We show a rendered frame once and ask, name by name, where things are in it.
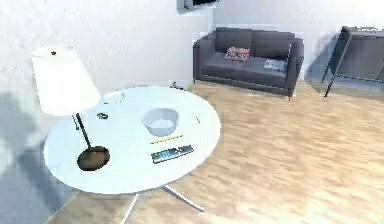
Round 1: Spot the dark grey sofa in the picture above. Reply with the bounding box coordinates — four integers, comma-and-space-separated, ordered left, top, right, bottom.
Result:
192, 26, 305, 102

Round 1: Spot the yellow pencil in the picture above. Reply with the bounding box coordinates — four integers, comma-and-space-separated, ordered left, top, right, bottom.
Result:
149, 134, 184, 145

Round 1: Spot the black remote control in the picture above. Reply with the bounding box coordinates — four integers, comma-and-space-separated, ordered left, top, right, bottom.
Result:
150, 144, 195, 165

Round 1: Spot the grey bowl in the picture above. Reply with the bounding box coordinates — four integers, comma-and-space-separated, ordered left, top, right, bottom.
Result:
142, 107, 180, 138

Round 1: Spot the red patterned cushion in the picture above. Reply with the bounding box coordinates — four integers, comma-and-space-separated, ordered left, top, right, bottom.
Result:
224, 46, 250, 63

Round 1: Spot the dark grey side table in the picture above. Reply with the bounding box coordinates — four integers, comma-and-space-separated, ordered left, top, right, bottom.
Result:
320, 25, 384, 98

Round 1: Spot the round white table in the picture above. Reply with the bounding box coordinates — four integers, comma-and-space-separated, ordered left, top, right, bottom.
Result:
43, 85, 222, 224

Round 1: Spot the grey framed wall picture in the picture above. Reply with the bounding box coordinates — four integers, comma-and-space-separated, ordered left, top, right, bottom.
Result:
176, 0, 221, 14

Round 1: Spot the pale grey book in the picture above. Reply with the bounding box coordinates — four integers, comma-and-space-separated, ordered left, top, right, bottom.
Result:
264, 58, 288, 71

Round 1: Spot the white shade table lamp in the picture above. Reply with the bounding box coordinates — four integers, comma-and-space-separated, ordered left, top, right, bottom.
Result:
30, 44, 111, 172

